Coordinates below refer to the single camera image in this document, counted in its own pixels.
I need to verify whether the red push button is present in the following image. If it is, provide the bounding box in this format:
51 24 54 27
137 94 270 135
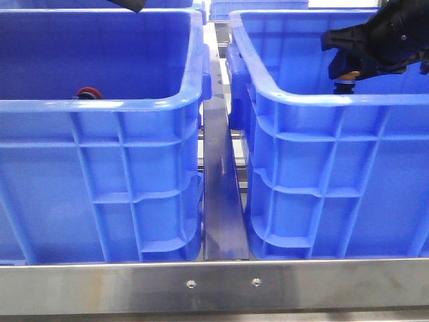
72 87 103 100

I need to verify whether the blue bin behind left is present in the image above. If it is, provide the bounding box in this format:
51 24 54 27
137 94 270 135
1 0 206 24

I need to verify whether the left blue plastic bin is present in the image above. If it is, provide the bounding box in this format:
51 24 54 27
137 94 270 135
1 9 211 266

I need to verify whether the blue plastic bin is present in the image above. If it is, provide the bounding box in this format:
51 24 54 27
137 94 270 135
1 9 211 266
227 10 428 260

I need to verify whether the right blue plastic bin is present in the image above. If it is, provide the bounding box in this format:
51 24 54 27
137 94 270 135
227 10 428 260

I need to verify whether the stainless steel front rail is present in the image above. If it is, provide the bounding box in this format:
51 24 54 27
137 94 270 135
1 258 428 315

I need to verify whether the yellow push button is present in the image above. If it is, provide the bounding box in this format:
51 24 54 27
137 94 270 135
334 71 360 95

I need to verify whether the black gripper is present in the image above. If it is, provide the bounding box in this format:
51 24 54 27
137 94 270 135
109 0 147 13
321 1 428 81

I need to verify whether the far blue crate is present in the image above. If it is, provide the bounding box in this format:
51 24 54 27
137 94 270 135
209 0 309 21

